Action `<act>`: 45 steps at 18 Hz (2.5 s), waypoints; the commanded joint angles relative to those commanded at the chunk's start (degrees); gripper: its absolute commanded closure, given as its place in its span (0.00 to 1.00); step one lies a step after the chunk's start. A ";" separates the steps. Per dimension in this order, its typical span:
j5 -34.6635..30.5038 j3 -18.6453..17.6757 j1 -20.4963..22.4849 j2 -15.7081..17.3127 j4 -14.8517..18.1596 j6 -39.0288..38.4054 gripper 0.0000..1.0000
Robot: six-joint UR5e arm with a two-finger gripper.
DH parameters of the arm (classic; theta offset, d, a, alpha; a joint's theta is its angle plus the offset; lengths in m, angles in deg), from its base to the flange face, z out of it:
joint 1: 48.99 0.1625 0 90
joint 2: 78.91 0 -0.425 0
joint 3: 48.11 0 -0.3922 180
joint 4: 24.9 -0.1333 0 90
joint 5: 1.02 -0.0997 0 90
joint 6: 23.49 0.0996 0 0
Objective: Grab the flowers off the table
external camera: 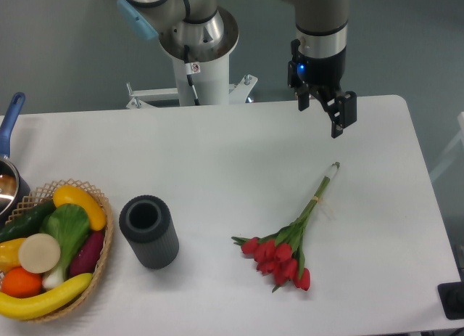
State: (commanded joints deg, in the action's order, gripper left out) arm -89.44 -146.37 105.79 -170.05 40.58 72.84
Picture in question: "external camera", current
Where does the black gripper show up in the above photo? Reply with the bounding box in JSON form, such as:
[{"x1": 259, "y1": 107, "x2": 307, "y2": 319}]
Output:
[{"x1": 287, "y1": 39, "x2": 357, "y2": 139}]

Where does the red tulip bouquet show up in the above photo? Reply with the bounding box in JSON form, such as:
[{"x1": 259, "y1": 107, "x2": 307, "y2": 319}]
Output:
[{"x1": 231, "y1": 162, "x2": 341, "y2": 291}]

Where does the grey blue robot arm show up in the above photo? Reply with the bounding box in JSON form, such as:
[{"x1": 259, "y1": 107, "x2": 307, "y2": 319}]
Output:
[{"x1": 117, "y1": 0, "x2": 357, "y2": 137}]

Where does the dark grey ribbed vase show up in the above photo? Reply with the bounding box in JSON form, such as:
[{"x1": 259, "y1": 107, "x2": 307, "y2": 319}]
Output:
[{"x1": 119, "y1": 195, "x2": 180, "y2": 269}]

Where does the black device at edge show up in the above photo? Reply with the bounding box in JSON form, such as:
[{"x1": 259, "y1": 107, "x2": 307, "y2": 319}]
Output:
[{"x1": 437, "y1": 282, "x2": 463, "y2": 320}]

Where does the yellow squash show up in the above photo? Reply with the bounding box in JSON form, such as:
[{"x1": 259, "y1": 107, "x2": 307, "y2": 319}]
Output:
[{"x1": 52, "y1": 184, "x2": 107, "y2": 231}]

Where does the green bok choy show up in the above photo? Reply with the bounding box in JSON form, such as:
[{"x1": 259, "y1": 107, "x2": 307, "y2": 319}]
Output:
[{"x1": 40, "y1": 204, "x2": 90, "y2": 290}]

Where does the purple sweet potato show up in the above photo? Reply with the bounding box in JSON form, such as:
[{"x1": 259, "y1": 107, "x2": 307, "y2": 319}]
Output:
[{"x1": 69, "y1": 231, "x2": 104, "y2": 277}]

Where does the woven wicker basket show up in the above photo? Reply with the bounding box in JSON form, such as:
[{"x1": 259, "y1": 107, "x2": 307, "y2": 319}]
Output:
[{"x1": 1, "y1": 179, "x2": 114, "y2": 322}]

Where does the green cucumber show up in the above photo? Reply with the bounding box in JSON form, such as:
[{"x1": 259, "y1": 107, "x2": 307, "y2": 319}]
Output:
[{"x1": 1, "y1": 200, "x2": 56, "y2": 242}]

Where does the beige round disc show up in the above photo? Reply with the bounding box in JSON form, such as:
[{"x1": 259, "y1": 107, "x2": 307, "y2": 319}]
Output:
[{"x1": 18, "y1": 233, "x2": 61, "y2": 274}]

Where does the yellow bell pepper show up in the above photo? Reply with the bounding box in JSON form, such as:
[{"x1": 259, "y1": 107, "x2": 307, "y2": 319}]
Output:
[{"x1": 0, "y1": 238, "x2": 25, "y2": 273}]

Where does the orange fruit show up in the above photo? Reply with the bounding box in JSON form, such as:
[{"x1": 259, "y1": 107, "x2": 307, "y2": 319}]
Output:
[{"x1": 1, "y1": 267, "x2": 42, "y2": 298}]

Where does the yellow banana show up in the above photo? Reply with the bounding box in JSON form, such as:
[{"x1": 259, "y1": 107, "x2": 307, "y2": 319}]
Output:
[{"x1": 1, "y1": 273, "x2": 93, "y2": 321}]

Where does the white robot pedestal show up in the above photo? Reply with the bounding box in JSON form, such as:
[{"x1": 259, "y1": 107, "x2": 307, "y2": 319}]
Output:
[{"x1": 126, "y1": 7, "x2": 258, "y2": 109}]

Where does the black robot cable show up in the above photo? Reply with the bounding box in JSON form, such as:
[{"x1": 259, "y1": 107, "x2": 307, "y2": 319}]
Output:
[{"x1": 183, "y1": 44, "x2": 202, "y2": 107}]

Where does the white frame at right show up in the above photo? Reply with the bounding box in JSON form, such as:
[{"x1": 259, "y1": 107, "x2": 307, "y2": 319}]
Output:
[{"x1": 429, "y1": 112, "x2": 463, "y2": 183}]

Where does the blue handled saucepan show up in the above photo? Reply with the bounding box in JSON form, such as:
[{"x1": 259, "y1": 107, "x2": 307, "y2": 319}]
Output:
[{"x1": 1, "y1": 92, "x2": 30, "y2": 227}]

